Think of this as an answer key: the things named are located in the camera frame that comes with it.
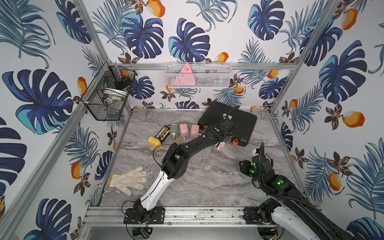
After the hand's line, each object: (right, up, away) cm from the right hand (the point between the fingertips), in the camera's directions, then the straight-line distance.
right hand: (240, 162), depth 81 cm
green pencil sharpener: (-38, +16, +19) cm, 46 cm away
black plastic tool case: (+11, +23, +26) cm, 37 cm away
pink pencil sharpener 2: (-24, +16, +19) cm, 35 cm away
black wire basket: (-74, +36, +3) cm, 83 cm away
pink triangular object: (-30, +49, +10) cm, 58 cm away
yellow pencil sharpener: (-50, +9, +14) cm, 53 cm away
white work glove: (-61, -11, +6) cm, 62 cm away
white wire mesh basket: (-17, +54, +21) cm, 61 cm away
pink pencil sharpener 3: (-7, +8, +16) cm, 19 cm away
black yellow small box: (-47, +14, +25) cm, 55 cm away
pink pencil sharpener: (-32, +17, +20) cm, 41 cm away
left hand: (-5, +15, +13) cm, 21 cm away
